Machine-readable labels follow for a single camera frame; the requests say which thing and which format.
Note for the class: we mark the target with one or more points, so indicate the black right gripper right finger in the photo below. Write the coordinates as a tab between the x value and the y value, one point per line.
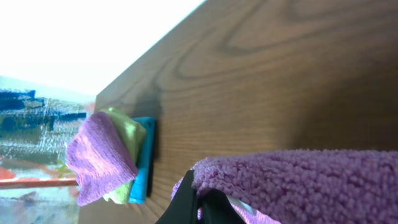
216	209

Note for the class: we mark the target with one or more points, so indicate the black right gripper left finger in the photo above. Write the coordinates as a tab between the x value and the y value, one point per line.
183	208

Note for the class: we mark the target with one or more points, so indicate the purple microfiber cloth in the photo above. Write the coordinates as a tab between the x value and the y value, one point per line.
304	186

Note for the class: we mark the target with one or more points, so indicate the folded blue cloth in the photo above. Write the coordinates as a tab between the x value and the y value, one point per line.
138	192

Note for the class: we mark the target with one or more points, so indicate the folded green cloth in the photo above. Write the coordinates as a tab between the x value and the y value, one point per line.
132	134

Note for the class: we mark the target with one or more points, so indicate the folded purple cloth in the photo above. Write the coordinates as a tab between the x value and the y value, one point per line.
99	159

